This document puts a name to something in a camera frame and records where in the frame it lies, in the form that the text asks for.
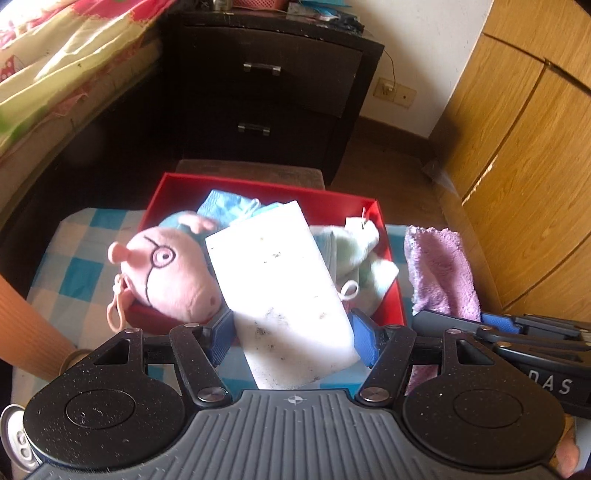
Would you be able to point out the dark bed frame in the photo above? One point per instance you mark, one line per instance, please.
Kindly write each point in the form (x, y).
(115, 152)

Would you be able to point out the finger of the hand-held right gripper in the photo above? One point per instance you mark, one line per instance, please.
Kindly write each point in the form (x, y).
(452, 323)
(498, 320)

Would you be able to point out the pink pig plush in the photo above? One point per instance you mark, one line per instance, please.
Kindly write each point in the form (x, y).
(171, 272)

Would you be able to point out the white sponge block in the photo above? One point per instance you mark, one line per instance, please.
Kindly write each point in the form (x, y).
(281, 286)

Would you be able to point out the floral blanket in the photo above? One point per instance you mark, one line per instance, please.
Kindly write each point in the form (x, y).
(60, 64)

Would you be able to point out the pink basket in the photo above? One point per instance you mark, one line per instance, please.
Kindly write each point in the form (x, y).
(258, 4)

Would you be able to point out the blue drink can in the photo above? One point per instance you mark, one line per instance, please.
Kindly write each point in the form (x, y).
(14, 438)

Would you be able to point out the wooden wardrobe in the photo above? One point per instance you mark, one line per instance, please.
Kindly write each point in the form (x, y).
(521, 138)

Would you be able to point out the blue face mask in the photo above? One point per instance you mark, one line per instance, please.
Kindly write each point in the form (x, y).
(221, 207)

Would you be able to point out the beige wall socket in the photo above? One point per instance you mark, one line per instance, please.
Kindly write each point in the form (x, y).
(405, 97)
(385, 88)

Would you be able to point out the person's right hand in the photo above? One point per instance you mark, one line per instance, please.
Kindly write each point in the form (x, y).
(568, 454)

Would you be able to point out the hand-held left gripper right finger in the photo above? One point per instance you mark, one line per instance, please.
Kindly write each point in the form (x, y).
(363, 338)

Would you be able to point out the dark wooden nightstand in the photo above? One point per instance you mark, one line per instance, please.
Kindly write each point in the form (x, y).
(295, 97)

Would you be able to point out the light green towel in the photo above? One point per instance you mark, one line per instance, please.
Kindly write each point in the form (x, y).
(355, 254)

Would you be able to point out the purple fleece cloth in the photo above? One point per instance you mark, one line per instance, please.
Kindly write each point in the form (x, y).
(438, 272)

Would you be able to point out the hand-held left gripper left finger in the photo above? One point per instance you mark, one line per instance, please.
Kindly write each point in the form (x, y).
(221, 337)

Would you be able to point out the orange ribbed container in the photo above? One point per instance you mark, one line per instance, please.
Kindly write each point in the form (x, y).
(27, 327)

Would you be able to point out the red cardboard box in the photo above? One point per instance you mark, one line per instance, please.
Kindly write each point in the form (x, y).
(184, 194)

